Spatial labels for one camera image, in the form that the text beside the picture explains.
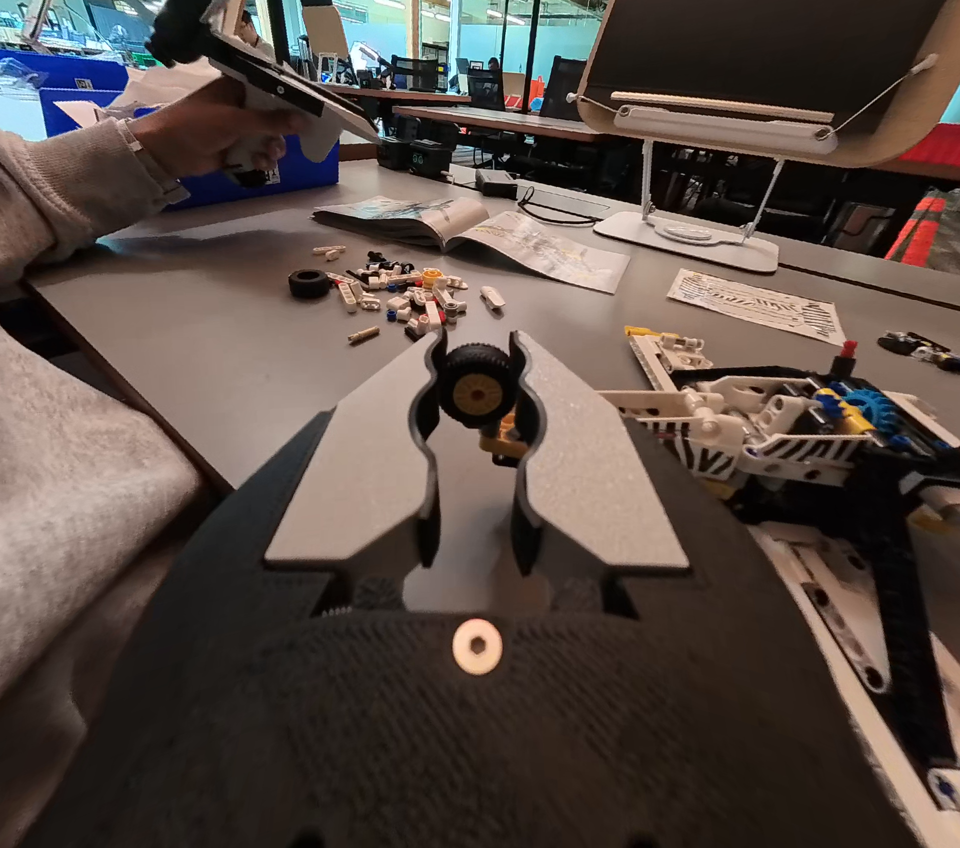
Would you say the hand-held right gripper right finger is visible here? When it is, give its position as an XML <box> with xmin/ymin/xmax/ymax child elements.
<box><xmin>508</xmin><ymin>329</ymin><xmax>693</xmax><ymax>578</ymax></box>

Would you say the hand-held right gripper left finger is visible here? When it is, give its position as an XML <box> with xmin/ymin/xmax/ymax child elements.
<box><xmin>262</xmin><ymin>329</ymin><xmax>450</xmax><ymax>572</ymax></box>

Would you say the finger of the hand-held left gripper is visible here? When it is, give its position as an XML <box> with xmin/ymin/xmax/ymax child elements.
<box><xmin>298</xmin><ymin>83</ymin><xmax>382</xmax><ymax>146</ymax></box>
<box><xmin>298</xmin><ymin>113</ymin><xmax>345</xmax><ymax>165</ymax></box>

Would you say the lego instruction booklet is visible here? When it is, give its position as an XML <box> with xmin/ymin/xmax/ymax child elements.
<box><xmin>311</xmin><ymin>196</ymin><xmax>631</xmax><ymax>296</ymax></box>

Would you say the black lego wheel yellow hub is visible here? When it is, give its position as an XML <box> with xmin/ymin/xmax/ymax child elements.
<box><xmin>435</xmin><ymin>342</ymin><xmax>520</xmax><ymax>429</ymax></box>

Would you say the zebra striped lego model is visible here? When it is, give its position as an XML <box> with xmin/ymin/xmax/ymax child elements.
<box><xmin>600</xmin><ymin>325</ymin><xmax>960</xmax><ymax>819</ymax></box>

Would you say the person's left forearm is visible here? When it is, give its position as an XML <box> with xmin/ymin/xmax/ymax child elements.
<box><xmin>0</xmin><ymin>117</ymin><xmax>181</xmax><ymax>283</ymax></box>

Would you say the pile of small lego pieces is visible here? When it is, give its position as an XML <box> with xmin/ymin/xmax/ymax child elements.
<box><xmin>312</xmin><ymin>245</ymin><xmax>505</xmax><ymax>343</ymax></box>

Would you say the small black lego assembly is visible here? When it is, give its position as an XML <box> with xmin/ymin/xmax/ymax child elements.
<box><xmin>877</xmin><ymin>331</ymin><xmax>960</xmax><ymax>371</ymax></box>

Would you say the person's left hand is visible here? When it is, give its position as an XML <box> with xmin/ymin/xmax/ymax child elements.
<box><xmin>131</xmin><ymin>77</ymin><xmax>310</xmax><ymax>179</ymax></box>

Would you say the white crumpled paper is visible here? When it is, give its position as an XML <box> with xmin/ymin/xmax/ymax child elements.
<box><xmin>52</xmin><ymin>57</ymin><xmax>226</xmax><ymax>125</ymax></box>

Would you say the blue storage bin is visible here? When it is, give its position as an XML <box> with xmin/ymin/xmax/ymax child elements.
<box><xmin>0</xmin><ymin>47</ymin><xmax>125</xmax><ymax>114</ymax></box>
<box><xmin>41</xmin><ymin>87</ymin><xmax>339</xmax><ymax>212</ymax></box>

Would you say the long wooden desk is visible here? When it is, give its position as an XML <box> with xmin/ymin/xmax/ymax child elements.
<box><xmin>393</xmin><ymin>104</ymin><xmax>960</xmax><ymax>183</ymax></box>

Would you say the black office chair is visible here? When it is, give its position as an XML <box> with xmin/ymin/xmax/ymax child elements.
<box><xmin>540</xmin><ymin>57</ymin><xmax>588</xmax><ymax>120</ymax></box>

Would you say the zebra sticker sheet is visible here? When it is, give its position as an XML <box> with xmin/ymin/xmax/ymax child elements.
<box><xmin>667</xmin><ymin>268</ymin><xmax>845</xmax><ymax>345</ymax></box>

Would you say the white book stand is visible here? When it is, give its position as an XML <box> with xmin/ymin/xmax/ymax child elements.
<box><xmin>576</xmin><ymin>0</ymin><xmax>960</xmax><ymax>275</ymax></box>

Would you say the person's grey sweatshirt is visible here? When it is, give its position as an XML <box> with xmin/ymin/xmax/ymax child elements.
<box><xmin>0</xmin><ymin>331</ymin><xmax>205</xmax><ymax>848</ymax></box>

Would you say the orange traffic cone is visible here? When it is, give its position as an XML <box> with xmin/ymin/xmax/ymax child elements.
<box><xmin>885</xmin><ymin>190</ymin><xmax>960</xmax><ymax>268</ymax></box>

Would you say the black panel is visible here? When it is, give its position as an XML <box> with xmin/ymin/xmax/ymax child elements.
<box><xmin>585</xmin><ymin>0</ymin><xmax>960</xmax><ymax>138</ymax></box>

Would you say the red storage bin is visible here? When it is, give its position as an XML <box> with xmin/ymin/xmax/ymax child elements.
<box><xmin>896</xmin><ymin>122</ymin><xmax>960</xmax><ymax>168</ymax></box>

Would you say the black cable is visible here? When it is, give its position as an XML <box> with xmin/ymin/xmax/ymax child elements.
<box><xmin>516</xmin><ymin>184</ymin><xmax>610</xmax><ymax>227</ymax></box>

